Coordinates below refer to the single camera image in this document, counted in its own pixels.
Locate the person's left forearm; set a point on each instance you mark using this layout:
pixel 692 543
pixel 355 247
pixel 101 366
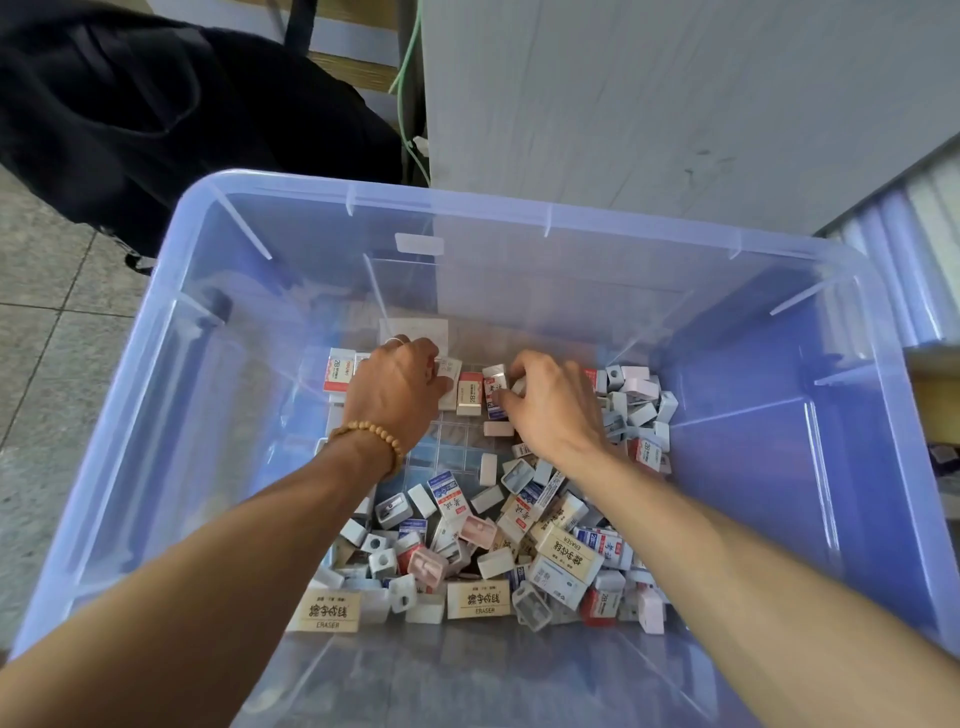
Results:
pixel 180 615

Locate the pile of boxed erasers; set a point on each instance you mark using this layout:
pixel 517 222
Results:
pixel 525 540

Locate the person's right hand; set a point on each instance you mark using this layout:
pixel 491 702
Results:
pixel 555 408

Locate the clear plastic storage bin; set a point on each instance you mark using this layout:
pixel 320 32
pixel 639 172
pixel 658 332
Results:
pixel 750 405

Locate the person's right forearm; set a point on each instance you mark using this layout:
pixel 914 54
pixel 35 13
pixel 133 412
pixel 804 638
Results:
pixel 765 600

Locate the stack of white blue books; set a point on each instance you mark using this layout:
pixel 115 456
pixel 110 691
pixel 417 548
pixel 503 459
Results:
pixel 908 248

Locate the black backpack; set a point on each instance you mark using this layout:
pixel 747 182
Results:
pixel 150 105

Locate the white cabinet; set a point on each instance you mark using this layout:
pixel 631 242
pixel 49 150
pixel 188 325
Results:
pixel 660 105

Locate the person's left hand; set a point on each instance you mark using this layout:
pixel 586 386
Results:
pixel 398 390

